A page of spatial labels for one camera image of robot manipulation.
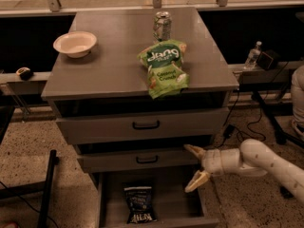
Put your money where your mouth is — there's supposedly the white bowl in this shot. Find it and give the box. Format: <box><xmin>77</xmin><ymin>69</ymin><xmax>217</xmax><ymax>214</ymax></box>
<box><xmin>53</xmin><ymin>31</ymin><xmax>97</xmax><ymax>58</ymax></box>

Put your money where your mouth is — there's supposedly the black power adapter cable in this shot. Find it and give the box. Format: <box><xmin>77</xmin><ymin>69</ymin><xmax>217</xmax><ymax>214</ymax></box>
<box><xmin>215</xmin><ymin>60</ymin><xmax>291</xmax><ymax>149</ymax></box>

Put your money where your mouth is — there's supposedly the grey drawer cabinet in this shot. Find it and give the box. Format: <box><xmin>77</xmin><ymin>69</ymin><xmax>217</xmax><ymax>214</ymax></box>
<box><xmin>42</xmin><ymin>8</ymin><xmax>238</xmax><ymax>158</ymax></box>

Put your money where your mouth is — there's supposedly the black stand leg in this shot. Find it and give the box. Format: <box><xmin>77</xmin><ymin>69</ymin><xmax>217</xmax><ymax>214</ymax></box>
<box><xmin>253</xmin><ymin>91</ymin><xmax>304</xmax><ymax>148</ymax></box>

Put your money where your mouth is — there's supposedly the silver soda can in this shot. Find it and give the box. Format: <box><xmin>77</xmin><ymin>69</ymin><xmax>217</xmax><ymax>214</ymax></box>
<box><xmin>153</xmin><ymin>11</ymin><xmax>172</xmax><ymax>42</ymax></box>

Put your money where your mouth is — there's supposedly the black chair frame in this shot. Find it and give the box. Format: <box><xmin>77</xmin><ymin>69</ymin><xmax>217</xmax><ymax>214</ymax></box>
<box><xmin>0</xmin><ymin>106</ymin><xmax>59</xmax><ymax>228</ymax></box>

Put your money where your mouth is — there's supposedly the grey open bottom drawer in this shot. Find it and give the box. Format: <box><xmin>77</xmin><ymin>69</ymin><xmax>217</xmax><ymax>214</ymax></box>
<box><xmin>96</xmin><ymin>165</ymin><xmax>219</xmax><ymax>228</ymax></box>

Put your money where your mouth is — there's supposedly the green coconut chip bag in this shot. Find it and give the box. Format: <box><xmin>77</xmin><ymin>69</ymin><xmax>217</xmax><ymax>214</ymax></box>
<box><xmin>137</xmin><ymin>40</ymin><xmax>190</xmax><ymax>100</ymax></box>

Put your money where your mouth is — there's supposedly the grey top drawer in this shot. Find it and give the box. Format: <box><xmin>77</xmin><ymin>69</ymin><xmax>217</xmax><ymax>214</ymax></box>
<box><xmin>56</xmin><ymin>107</ymin><xmax>229</xmax><ymax>145</ymax></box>

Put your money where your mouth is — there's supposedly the black tape measure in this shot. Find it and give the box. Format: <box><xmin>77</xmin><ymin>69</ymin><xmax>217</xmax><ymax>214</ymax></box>
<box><xmin>16</xmin><ymin>66</ymin><xmax>33</xmax><ymax>81</ymax></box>

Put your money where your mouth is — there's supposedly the blue chip bag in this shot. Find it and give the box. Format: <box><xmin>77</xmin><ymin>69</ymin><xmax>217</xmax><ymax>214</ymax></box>
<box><xmin>124</xmin><ymin>186</ymin><xmax>157</xmax><ymax>224</ymax></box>

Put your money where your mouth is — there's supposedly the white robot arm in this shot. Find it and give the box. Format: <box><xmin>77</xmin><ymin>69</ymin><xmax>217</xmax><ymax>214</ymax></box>
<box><xmin>184</xmin><ymin>139</ymin><xmax>304</xmax><ymax>203</ymax></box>

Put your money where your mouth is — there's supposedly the grey middle drawer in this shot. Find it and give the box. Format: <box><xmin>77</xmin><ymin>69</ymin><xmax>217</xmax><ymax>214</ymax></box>
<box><xmin>78</xmin><ymin>147</ymin><xmax>200</xmax><ymax>173</ymax></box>

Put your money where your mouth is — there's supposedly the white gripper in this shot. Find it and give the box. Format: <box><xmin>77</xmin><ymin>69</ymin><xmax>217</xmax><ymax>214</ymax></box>
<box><xmin>184</xmin><ymin>144</ymin><xmax>242</xmax><ymax>193</ymax></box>

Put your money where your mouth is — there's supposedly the small black box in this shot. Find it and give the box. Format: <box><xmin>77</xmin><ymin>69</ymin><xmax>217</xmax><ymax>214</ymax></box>
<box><xmin>257</xmin><ymin>49</ymin><xmax>280</xmax><ymax>70</ymax></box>

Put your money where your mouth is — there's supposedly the clear water bottle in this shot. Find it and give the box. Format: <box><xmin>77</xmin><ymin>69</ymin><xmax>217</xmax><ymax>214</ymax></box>
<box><xmin>244</xmin><ymin>41</ymin><xmax>262</xmax><ymax>70</ymax></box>

